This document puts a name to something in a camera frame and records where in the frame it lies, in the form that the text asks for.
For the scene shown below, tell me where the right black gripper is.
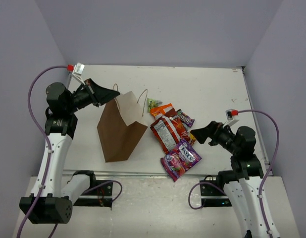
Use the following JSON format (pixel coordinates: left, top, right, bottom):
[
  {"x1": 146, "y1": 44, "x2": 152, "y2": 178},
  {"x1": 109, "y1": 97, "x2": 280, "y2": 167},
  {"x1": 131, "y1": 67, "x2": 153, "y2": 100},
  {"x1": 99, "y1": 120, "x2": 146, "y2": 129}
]
[{"x1": 190, "y1": 120, "x2": 240, "y2": 155}]

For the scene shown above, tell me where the purple Fox's candy bag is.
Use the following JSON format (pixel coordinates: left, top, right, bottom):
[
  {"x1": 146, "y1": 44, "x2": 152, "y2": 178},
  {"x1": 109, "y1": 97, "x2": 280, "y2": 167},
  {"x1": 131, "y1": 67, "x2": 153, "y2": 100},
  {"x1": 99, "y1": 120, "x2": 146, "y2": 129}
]
[{"x1": 160, "y1": 139, "x2": 202, "y2": 182}]

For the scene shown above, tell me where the red Doritos chip bag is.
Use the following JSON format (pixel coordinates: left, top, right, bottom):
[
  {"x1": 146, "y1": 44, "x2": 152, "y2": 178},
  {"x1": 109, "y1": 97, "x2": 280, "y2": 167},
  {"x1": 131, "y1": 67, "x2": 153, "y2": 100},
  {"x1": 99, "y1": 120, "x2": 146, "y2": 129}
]
[{"x1": 150, "y1": 108, "x2": 190, "y2": 154}]

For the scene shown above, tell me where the brown paper bag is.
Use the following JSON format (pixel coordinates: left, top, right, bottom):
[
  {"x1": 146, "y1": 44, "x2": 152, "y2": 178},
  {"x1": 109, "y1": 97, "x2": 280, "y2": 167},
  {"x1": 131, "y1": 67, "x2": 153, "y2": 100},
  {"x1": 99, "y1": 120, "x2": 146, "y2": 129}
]
[{"x1": 97, "y1": 91, "x2": 148, "y2": 163}]

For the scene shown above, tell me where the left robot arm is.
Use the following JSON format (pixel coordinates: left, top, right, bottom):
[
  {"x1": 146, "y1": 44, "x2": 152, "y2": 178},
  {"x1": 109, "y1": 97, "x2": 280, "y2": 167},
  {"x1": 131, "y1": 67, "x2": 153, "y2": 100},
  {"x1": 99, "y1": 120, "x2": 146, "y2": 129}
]
[{"x1": 19, "y1": 79, "x2": 120, "y2": 224}]

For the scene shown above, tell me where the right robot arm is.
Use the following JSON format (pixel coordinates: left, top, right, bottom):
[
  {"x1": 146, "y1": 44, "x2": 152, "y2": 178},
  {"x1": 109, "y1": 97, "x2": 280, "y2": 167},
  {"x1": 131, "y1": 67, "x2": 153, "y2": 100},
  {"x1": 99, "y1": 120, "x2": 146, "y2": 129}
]
[{"x1": 191, "y1": 121, "x2": 280, "y2": 238}]

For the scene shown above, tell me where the yellow M&M's packet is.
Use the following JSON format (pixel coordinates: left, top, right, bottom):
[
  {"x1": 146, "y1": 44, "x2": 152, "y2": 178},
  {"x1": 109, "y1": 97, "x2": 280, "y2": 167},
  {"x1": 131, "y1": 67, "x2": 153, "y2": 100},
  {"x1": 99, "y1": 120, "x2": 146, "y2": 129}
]
[{"x1": 189, "y1": 132, "x2": 196, "y2": 145}]

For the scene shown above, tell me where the brown M&M's packet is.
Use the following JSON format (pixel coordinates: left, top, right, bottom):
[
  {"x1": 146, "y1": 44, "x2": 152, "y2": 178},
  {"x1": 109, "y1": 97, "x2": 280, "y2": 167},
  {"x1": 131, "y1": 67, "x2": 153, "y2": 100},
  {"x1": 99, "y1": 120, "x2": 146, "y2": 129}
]
[{"x1": 176, "y1": 109, "x2": 195, "y2": 128}]

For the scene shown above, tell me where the orange Reese's packet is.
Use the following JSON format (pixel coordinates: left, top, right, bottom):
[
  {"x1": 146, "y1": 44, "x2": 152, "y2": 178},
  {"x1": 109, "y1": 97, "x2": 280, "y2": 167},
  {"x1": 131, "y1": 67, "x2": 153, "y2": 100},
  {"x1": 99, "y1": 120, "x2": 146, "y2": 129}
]
[{"x1": 150, "y1": 103, "x2": 173, "y2": 119}]

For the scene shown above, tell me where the green candy packet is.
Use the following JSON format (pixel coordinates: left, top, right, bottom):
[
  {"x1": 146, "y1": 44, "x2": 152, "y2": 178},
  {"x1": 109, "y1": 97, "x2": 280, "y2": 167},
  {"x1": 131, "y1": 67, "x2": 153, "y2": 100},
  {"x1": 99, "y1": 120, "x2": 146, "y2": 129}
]
[{"x1": 147, "y1": 98, "x2": 162, "y2": 113}]

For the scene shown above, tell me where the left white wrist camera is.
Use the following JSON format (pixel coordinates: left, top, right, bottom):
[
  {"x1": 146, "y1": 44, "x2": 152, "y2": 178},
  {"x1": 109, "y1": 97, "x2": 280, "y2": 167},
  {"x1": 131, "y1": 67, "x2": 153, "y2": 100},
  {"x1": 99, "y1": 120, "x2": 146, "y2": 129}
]
[{"x1": 71, "y1": 62, "x2": 85, "y2": 85}]

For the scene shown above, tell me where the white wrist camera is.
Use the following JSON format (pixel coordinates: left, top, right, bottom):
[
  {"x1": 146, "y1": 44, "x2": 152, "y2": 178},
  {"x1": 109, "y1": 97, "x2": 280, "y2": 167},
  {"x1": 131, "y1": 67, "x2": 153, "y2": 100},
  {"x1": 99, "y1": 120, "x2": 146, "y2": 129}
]
[
  {"x1": 71, "y1": 62, "x2": 85, "y2": 85},
  {"x1": 223, "y1": 109, "x2": 239, "y2": 127}
]

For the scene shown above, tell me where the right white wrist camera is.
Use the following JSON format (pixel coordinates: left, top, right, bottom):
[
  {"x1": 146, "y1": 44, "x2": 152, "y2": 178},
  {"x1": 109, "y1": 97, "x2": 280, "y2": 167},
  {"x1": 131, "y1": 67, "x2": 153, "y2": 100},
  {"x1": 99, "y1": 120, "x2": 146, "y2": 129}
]
[{"x1": 223, "y1": 109, "x2": 239, "y2": 127}]

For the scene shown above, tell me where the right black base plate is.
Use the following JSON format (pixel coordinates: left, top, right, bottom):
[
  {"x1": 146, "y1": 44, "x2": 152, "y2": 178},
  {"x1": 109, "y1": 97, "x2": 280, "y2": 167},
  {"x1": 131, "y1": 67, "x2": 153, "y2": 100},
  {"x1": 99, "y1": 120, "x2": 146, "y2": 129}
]
[{"x1": 200, "y1": 184, "x2": 232, "y2": 208}]

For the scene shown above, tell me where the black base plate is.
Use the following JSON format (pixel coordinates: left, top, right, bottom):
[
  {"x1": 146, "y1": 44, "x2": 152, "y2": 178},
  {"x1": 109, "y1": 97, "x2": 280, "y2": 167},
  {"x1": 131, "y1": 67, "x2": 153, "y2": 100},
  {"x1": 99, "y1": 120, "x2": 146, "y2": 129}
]
[
  {"x1": 200, "y1": 184, "x2": 232, "y2": 208},
  {"x1": 74, "y1": 182, "x2": 113, "y2": 208}
]

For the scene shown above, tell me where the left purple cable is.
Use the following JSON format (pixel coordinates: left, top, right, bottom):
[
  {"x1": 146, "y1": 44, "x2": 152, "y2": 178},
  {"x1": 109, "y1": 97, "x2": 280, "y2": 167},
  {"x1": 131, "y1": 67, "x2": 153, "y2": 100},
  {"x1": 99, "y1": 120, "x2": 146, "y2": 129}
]
[{"x1": 16, "y1": 64, "x2": 123, "y2": 238}]

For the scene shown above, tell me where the purple cable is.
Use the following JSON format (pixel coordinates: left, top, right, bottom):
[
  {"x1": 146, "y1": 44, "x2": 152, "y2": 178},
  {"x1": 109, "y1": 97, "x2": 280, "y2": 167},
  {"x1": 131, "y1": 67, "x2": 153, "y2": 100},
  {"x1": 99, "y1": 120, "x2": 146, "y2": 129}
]
[
  {"x1": 16, "y1": 64, "x2": 123, "y2": 238},
  {"x1": 189, "y1": 109, "x2": 280, "y2": 238}
]

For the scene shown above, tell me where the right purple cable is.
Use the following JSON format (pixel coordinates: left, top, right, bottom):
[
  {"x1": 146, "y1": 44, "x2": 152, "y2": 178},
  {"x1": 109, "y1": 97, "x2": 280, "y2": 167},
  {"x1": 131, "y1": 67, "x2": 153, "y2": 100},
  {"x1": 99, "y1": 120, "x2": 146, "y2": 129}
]
[{"x1": 189, "y1": 109, "x2": 280, "y2": 238}]

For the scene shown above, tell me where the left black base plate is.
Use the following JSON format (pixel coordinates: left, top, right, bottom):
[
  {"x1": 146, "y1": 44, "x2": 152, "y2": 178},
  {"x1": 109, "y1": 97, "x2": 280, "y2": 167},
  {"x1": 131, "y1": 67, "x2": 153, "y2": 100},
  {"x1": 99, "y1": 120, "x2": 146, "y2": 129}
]
[{"x1": 74, "y1": 182, "x2": 113, "y2": 208}]

